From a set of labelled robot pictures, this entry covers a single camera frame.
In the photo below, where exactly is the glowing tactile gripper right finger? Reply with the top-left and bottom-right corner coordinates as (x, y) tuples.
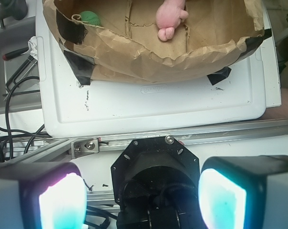
(198, 155), (288, 229)

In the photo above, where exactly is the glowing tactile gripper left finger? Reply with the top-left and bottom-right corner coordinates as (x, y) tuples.
(0, 162), (87, 229)

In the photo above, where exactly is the green ball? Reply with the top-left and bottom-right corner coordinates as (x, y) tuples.
(80, 10), (101, 26)

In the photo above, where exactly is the crumpled white paper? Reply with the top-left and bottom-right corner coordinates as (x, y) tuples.
(28, 36), (38, 60)

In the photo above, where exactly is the brown paper lined box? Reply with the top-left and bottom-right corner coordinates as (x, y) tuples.
(42, 0), (272, 84)

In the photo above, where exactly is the pink plush toy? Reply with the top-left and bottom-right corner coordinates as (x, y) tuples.
(155, 0), (189, 42)

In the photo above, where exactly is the black cable bundle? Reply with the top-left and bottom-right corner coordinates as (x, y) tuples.
(0, 56), (51, 165)

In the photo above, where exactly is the aluminium frame rail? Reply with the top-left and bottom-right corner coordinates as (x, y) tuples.
(12, 119), (288, 163)

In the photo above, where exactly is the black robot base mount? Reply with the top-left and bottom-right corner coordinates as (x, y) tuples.
(111, 144), (205, 229)

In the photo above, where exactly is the red handled screwdriver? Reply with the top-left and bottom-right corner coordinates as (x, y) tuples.
(2, 47), (29, 61)

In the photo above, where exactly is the grey clamp handle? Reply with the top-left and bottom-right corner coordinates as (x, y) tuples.
(0, 0), (28, 29)

